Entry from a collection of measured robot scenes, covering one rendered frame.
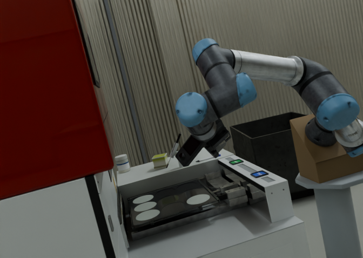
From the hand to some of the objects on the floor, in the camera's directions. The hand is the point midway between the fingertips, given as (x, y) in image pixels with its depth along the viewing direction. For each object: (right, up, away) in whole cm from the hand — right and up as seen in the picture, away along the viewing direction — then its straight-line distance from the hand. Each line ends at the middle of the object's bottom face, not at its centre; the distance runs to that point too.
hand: (212, 153), depth 108 cm
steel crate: (+108, -62, +264) cm, 292 cm away
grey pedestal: (+88, -91, +60) cm, 140 cm away
